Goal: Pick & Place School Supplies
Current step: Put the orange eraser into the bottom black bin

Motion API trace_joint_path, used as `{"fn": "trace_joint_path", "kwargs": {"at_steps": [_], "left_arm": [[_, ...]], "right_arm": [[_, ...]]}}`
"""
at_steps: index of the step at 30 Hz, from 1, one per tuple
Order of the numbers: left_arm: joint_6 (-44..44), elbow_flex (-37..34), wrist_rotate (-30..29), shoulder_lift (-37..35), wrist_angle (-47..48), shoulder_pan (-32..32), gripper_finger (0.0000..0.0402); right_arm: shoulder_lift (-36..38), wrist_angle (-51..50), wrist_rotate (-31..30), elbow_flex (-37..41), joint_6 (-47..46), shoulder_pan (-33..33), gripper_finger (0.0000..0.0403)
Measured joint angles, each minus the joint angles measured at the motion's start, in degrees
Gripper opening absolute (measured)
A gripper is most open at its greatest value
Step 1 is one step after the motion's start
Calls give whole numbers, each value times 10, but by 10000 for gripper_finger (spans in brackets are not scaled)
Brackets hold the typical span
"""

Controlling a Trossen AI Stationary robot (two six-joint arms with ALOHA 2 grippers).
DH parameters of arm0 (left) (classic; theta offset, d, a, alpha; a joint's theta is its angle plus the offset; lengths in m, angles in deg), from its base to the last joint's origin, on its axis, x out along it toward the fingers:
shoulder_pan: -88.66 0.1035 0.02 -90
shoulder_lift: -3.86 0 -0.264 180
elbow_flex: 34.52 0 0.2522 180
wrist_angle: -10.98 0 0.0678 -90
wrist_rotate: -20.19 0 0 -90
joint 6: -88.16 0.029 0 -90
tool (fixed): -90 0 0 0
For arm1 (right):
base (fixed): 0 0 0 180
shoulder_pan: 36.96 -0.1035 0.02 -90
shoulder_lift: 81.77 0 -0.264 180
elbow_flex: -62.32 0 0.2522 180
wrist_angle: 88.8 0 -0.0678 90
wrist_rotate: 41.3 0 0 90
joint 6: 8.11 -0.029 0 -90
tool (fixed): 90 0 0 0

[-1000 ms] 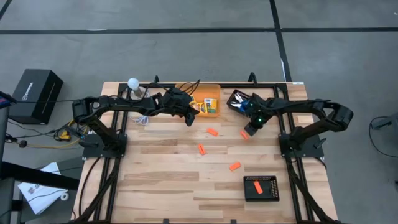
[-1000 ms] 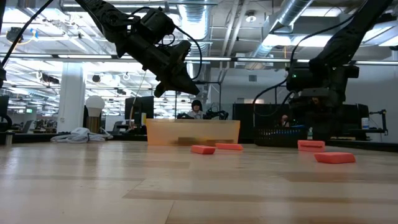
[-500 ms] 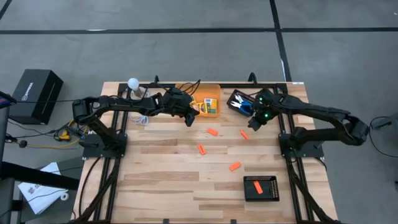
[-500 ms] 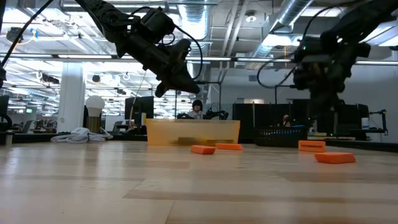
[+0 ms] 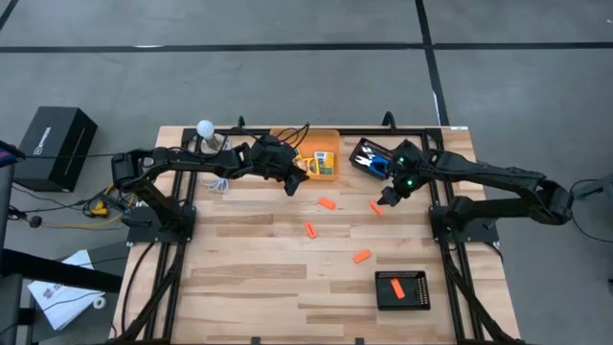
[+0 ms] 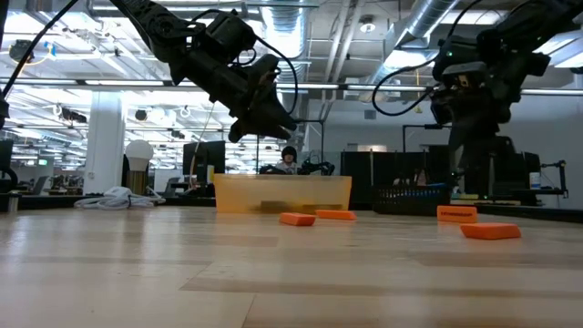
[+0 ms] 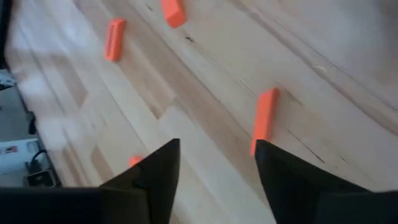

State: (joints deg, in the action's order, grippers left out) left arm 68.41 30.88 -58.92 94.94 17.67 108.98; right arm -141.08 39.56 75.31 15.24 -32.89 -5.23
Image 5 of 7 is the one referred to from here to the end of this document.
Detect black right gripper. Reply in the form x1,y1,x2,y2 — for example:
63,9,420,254
376,139,429,207

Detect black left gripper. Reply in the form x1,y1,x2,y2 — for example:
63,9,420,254
247,134,310,198

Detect blue handled pliers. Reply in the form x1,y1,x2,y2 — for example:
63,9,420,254
357,146,384,167
358,151,393,174

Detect black plastic mesh basket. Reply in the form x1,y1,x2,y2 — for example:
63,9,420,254
374,269,431,311
348,137,401,181

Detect orange translucent plastic bin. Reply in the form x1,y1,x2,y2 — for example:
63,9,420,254
268,127,341,182

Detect grey metal stand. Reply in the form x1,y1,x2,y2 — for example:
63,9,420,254
572,172,613,202

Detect black cardboard box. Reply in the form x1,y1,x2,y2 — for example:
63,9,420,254
12,105,100,193

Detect white paper sheets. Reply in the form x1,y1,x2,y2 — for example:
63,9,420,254
27,248,106,332

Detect dark device with red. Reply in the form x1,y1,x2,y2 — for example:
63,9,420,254
0,139,26,169

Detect black aluminium table frame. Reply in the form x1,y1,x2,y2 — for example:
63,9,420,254
107,114,528,345

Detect white power cable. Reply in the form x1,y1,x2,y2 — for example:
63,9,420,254
199,172,231,195

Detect yellow cable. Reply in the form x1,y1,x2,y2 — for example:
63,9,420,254
40,184,138,230

